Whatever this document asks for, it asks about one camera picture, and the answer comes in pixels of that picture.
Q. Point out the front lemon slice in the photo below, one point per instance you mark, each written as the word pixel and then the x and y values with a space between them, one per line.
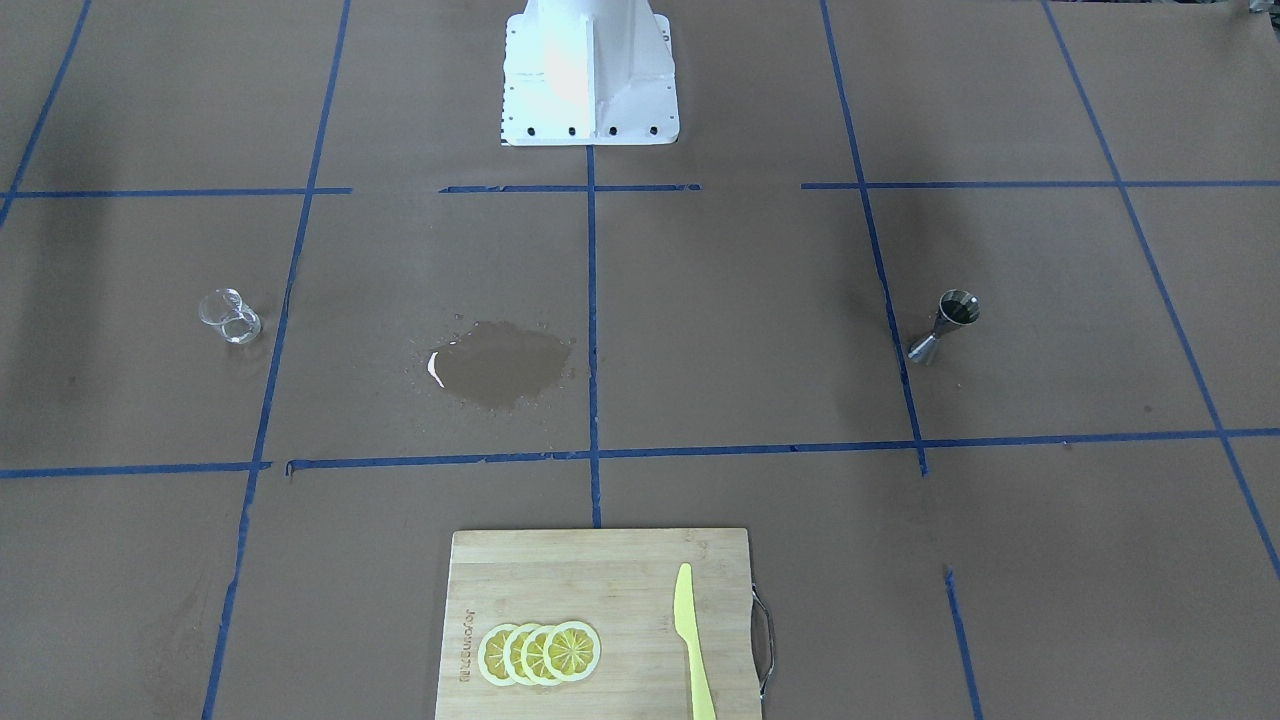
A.
pixel 572 651

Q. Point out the lemon slice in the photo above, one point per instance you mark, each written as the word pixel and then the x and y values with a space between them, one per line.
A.
pixel 533 658
pixel 572 651
pixel 493 660
pixel 513 653

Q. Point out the spilled liquid puddle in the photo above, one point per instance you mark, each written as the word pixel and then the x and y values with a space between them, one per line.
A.
pixel 497 365

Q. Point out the steel double jigger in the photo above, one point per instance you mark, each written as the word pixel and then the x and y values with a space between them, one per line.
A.
pixel 956 309

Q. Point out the clear glass measuring cup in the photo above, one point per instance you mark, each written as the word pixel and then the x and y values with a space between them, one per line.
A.
pixel 230 316

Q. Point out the bamboo cutting board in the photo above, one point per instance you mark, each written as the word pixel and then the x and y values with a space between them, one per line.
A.
pixel 621 582

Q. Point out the back lemon slice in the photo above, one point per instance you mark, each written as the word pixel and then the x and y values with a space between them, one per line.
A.
pixel 493 660

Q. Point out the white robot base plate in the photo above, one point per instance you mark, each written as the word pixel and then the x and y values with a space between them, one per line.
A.
pixel 589 73

